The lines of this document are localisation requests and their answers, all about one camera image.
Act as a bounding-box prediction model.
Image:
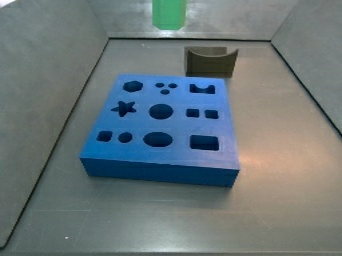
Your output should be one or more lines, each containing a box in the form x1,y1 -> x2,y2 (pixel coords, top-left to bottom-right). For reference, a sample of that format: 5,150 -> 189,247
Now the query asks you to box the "green hexagon prism object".
152,0 -> 187,30

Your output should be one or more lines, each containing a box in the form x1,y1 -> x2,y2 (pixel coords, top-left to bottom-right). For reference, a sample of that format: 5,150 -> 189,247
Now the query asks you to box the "blue shape sorter block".
80,74 -> 240,187

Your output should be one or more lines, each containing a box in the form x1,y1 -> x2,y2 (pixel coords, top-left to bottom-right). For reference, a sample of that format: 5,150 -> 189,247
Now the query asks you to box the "dark grey curved holder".
184,46 -> 239,78

